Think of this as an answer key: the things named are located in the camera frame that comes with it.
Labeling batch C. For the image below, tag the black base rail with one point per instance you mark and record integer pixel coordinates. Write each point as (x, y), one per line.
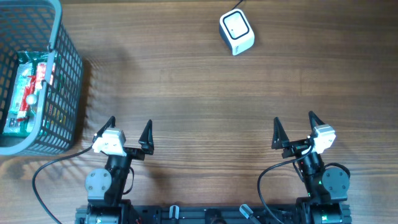
(276, 213)

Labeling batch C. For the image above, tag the green flat package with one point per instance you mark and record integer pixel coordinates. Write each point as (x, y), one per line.
(13, 127)

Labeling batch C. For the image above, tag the red white tube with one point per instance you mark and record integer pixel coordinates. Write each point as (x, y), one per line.
(25, 86)

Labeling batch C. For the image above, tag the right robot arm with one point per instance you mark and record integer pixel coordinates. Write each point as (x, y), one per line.
(326, 184)

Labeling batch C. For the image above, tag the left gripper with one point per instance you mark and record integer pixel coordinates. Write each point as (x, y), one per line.
(146, 148)

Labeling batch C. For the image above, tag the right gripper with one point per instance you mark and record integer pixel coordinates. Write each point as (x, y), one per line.
(280, 140)

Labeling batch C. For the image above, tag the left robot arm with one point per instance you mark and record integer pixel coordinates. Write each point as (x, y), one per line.
(105, 187)

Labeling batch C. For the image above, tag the dark grey mesh basket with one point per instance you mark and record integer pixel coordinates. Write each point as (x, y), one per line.
(36, 26)

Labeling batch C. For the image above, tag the white barcode scanner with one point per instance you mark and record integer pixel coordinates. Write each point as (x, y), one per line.
(236, 31)

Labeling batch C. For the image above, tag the green lid jar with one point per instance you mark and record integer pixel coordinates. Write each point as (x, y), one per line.
(32, 99)

